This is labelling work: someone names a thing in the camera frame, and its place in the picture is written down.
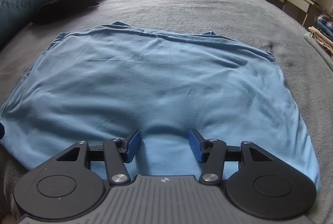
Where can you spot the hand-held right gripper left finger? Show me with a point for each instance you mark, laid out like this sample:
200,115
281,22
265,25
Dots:
134,146

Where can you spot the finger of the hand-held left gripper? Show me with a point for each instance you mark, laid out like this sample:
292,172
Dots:
1,130

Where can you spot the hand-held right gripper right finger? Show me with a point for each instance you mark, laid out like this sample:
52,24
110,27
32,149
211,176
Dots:
194,144

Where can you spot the light blue t-shirt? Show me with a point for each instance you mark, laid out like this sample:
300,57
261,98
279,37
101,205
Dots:
156,83

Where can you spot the black garment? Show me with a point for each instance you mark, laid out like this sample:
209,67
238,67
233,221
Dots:
65,4

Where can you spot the teal blue pillow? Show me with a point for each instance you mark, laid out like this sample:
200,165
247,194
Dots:
20,5

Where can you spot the grey bed blanket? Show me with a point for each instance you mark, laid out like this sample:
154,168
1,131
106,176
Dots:
195,5

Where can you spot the grey folded garment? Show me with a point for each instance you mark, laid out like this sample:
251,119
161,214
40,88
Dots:
314,44

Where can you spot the beige folded garment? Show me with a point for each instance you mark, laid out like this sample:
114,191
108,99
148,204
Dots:
322,39

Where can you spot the cream desk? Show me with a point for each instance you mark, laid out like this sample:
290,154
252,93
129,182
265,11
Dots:
296,0

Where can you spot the navy plaid folded shirt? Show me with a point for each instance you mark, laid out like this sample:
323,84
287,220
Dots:
325,23

